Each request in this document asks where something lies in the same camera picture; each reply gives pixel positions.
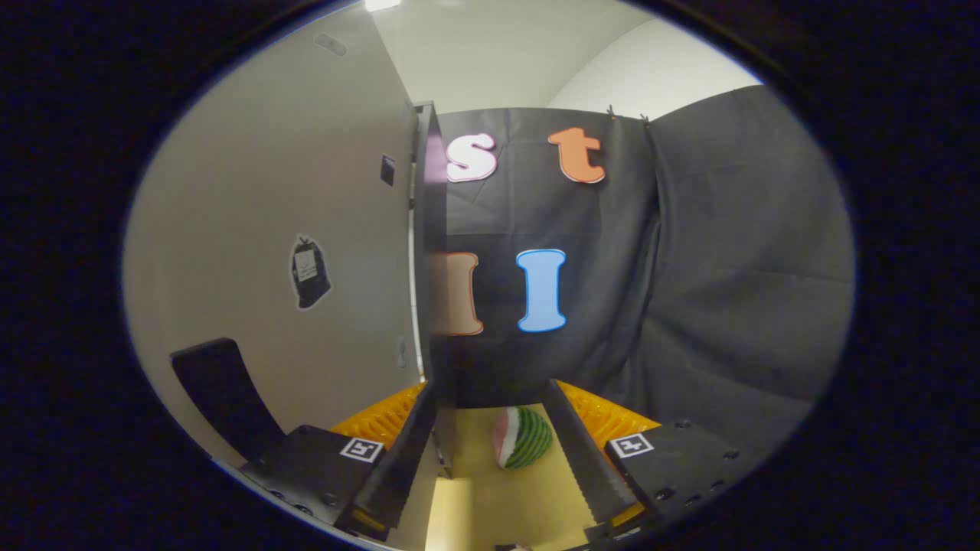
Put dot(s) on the black backdrop cloth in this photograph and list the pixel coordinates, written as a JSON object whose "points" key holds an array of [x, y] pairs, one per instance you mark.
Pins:
{"points": [[727, 268]]}

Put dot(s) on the toy watermelon slice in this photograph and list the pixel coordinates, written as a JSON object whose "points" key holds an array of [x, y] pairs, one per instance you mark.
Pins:
{"points": [[528, 440]]}

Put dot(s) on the grey shoe cabinet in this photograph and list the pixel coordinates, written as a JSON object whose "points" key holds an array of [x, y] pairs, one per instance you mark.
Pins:
{"points": [[432, 229]]}

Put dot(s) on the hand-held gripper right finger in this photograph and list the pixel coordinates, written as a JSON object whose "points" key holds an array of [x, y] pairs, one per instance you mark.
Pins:
{"points": [[578, 451]]}

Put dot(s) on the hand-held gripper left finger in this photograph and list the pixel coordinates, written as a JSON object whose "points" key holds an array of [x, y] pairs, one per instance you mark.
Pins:
{"points": [[409, 451]]}

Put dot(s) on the beige shoe cabinet door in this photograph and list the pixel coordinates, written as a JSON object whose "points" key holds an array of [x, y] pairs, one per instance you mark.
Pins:
{"points": [[268, 168]]}

